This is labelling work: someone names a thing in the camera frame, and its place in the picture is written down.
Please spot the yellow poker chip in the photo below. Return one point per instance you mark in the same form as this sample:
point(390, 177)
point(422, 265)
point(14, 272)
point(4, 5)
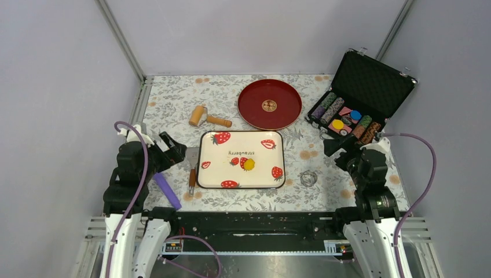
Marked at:
point(338, 124)

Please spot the black poker chip case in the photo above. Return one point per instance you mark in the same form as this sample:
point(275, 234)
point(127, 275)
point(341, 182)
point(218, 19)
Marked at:
point(366, 85)

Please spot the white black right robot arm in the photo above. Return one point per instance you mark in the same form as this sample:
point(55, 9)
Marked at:
point(372, 226)

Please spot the blue poker chip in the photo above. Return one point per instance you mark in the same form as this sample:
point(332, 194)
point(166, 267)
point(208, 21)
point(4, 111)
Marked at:
point(355, 116)

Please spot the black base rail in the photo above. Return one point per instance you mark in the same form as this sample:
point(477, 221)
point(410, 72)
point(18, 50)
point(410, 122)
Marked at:
point(253, 232)

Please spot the round red lacquer tray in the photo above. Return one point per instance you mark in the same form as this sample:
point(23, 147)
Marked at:
point(269, 104)

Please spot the yellow dough piece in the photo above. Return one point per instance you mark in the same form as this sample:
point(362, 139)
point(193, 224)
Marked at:
point(249, 164)

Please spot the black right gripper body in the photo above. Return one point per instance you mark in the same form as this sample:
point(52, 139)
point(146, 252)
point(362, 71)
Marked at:
point(351, 145)

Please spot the purple cylindrical tool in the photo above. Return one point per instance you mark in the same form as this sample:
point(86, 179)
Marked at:
point(167, 190)

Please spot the wooden dough roller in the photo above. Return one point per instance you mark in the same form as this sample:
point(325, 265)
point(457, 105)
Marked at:
point(200, 115)

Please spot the metal scraper wooden handle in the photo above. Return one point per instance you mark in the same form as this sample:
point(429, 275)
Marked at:
point(192, 155)

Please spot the strawberry print rectangular tray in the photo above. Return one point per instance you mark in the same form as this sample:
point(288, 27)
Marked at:
point(222, 154)

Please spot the clear tape roll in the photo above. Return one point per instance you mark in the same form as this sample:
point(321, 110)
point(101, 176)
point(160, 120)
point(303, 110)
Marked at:
point(308, 178)

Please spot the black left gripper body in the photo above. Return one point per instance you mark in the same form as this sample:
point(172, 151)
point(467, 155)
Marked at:
point(159, 160)

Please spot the floral tablecloth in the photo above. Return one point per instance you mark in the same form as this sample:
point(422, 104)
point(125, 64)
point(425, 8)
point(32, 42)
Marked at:
point(170, 101)

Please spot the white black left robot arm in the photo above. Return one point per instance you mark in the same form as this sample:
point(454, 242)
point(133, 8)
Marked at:
point(139, 160)

